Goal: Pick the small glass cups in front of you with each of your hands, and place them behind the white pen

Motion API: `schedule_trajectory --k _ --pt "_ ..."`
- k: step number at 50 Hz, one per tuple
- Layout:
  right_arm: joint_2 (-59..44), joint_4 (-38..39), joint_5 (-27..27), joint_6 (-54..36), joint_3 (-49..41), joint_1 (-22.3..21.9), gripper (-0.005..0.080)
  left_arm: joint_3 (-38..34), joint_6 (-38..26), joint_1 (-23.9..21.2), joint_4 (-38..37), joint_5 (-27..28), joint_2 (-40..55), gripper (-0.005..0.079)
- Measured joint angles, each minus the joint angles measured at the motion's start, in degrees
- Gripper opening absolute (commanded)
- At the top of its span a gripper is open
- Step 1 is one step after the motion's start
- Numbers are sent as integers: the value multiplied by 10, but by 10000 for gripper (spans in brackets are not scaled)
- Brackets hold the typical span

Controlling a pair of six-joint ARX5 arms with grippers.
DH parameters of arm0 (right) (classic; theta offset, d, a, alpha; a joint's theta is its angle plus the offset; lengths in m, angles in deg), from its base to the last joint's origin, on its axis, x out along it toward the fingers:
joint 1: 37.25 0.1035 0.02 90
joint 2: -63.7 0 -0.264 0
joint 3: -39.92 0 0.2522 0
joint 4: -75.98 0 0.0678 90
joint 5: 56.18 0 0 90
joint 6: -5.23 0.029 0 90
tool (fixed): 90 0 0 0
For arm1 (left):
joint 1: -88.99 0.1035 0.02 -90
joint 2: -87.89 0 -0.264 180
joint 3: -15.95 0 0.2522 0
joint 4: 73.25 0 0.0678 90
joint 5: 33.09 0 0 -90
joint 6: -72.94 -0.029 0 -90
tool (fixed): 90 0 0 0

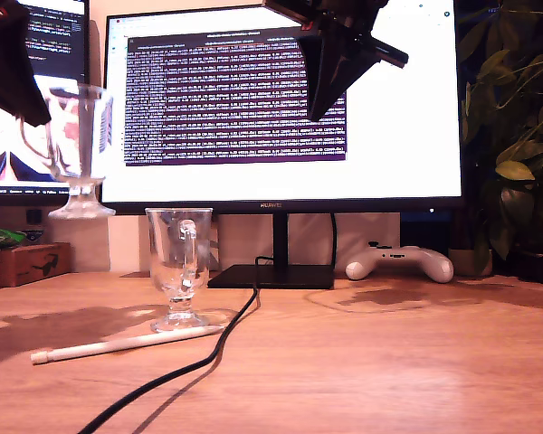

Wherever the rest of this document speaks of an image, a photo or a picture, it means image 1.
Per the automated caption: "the small footed glass cup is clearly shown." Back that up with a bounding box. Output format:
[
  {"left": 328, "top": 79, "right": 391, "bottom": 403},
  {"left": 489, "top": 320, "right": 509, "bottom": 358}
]
[
  {"left": 144, "top": 206, "right": 214, "bottom": 334},
  {"left": 20, "top": 83, "right": 118, "bottom": 222}
]

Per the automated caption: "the white pen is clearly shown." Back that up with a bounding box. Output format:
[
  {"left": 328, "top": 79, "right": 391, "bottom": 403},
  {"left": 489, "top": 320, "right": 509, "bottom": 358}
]
[{"left": 30, "top": 325, "right": 225, "bottom": 365}]

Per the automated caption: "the black-framed code monitor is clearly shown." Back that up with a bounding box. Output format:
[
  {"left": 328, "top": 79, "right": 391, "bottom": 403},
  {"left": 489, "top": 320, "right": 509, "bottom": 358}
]
[{"left": 0, "top": 0, "right": 92, "bottom": 208}]

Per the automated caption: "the large black Huawei monitor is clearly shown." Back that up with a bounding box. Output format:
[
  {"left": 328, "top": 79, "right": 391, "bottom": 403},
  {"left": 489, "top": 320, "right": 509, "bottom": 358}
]
[{"left": 97, "top": 0, "right": 467, "bottom": 291}]

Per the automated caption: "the green and white package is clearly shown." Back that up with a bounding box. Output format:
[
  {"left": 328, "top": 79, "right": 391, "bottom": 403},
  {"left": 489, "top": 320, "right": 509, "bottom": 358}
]
[{"left": 0, "top": 228, "right": 44, "bottom": 257}]

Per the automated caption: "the green leafy plant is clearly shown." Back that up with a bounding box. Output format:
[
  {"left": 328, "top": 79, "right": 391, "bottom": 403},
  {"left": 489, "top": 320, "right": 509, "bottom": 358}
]
[{"left": 454, "top": 0, "right": 543, "bottom": 275}]

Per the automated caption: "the brown box with sunglasses print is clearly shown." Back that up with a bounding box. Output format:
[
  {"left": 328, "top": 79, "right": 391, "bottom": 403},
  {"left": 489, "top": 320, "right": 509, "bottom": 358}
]
[{"left": 0, "top": 242, "right": 72, "bottom": 288}]

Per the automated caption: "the white game controller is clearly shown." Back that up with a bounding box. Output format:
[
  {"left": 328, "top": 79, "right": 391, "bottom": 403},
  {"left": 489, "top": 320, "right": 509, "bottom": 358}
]
[{"left": 344, "top": 242, "right": 455, "bottom": 285}]

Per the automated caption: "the black slatted planter box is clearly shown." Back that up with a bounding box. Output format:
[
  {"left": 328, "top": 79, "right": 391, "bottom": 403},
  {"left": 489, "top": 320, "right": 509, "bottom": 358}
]
[{"left": 495, "top": 251, "right": 543, "bottom": 288}]

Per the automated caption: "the thin black monitor cable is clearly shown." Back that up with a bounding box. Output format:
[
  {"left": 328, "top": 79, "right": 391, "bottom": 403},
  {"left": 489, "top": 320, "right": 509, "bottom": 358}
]
[{"left": 329, "top": 212, "right": 338, "bottom": 268}]

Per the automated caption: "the thick black table cable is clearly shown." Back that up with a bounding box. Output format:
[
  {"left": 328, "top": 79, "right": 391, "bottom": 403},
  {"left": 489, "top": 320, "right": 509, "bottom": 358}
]
[{"left": 76, "top": 255, "right": 275, "bottom": 434}]

